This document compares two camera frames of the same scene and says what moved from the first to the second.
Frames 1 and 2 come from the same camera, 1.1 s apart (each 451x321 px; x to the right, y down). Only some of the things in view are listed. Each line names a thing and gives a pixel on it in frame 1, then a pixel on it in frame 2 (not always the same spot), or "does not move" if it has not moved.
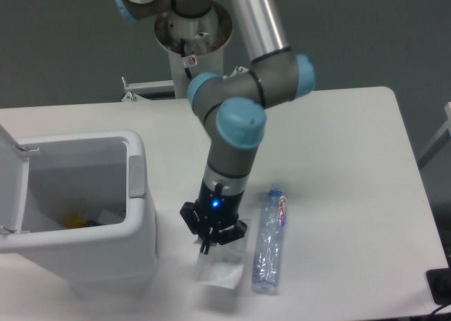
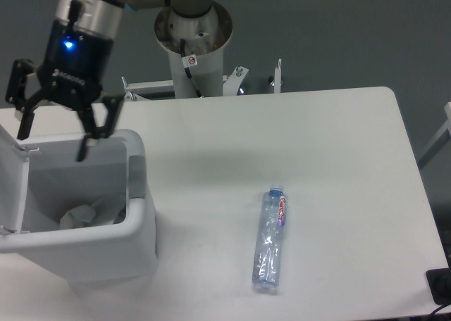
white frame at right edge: x=440 y=140 does not move
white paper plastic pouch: x=223 y=264 to x=100 y=212
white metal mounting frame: x=133 y=90 does not move
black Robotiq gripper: x=213 y=210 to x=72 y=66
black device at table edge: x=439 y=281 does not move
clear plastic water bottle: x=269 y=241 does not move
